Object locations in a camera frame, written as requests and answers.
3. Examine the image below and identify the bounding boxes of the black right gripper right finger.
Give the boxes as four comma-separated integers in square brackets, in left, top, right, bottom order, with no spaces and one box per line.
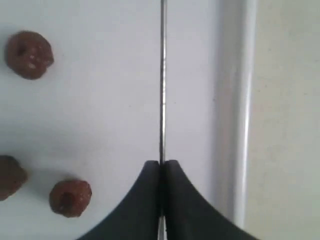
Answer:
[163,160,253,240]

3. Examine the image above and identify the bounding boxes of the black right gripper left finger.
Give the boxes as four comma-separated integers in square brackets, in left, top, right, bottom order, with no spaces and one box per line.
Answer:
[80,160,160,240]

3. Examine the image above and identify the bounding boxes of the thin metal skewer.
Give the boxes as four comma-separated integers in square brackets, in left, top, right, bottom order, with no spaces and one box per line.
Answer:
[158,0,168,240]

